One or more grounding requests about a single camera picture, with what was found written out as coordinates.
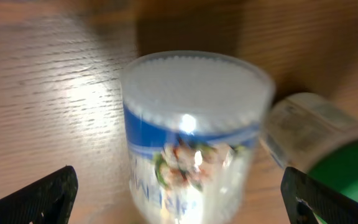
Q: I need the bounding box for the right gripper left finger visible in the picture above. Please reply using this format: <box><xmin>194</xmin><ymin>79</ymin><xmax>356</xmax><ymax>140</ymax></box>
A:
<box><xmin>0</xmin><ymin>166</ymin><xmax>78</xmax><ymax>224</ymax></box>

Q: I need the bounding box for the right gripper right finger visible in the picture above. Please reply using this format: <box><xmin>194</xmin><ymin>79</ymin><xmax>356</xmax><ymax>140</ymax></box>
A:
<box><xmin>280</xmin><ymin>167</ymin><xmax>358</xmax><ymax>224</ymax></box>

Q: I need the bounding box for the green lid glass jar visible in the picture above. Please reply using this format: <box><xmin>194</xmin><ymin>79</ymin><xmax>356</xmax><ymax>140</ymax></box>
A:
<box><xmin>260</xmin><ymin>93</ymin><xmax>358</xmax><ymax>202</ymax></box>

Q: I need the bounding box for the white blue label container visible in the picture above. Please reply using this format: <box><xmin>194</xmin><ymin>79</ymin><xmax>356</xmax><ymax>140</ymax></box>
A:
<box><xmin>120</xmin><ymin>50</ymin><xmax>275</xmax><ymax>223</ymax></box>

